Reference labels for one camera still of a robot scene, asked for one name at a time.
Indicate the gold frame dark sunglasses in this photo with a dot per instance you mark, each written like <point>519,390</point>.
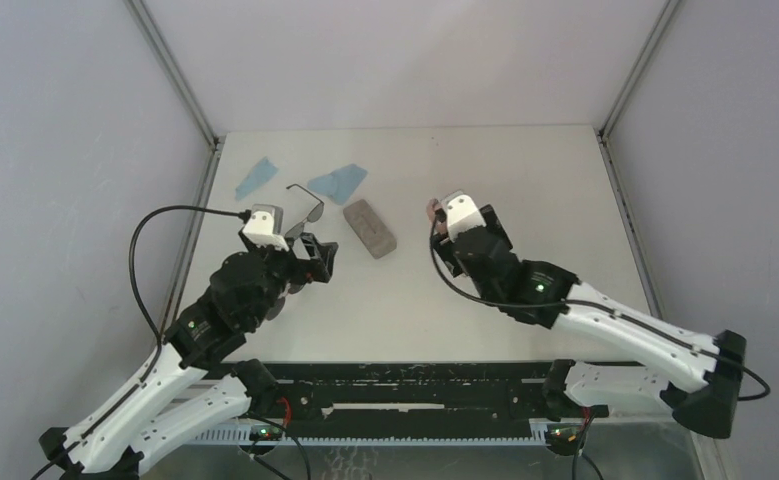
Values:
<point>279,304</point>

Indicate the pink glasses case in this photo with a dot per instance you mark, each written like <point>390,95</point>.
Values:
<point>433,212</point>

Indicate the light blue cleaning cloth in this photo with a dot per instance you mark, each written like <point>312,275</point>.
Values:
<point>340,184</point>

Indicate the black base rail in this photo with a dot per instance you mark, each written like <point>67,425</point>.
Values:
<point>417,401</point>

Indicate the aluminium frame post right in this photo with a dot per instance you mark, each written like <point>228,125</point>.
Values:
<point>645,55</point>

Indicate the black frame grey sunglasses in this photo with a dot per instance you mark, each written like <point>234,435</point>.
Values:
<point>309,215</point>

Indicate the aluminium frame post left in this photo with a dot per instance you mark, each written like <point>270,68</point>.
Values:
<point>142,15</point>

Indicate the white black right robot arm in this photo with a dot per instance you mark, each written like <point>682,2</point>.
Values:
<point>694,377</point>

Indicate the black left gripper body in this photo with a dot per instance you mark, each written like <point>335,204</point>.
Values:
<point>303,258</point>

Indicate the grey marbled glasses case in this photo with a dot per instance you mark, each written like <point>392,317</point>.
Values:
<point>370,229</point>

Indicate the small light blue cloth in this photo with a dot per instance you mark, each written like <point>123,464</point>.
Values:
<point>259,175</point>

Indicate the aluminium frame post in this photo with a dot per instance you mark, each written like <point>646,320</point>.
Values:
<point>142,15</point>
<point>645,55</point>

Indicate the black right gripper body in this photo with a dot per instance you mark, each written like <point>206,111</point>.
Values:
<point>449,250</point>

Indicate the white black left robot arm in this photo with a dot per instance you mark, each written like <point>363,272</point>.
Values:
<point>137,426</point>

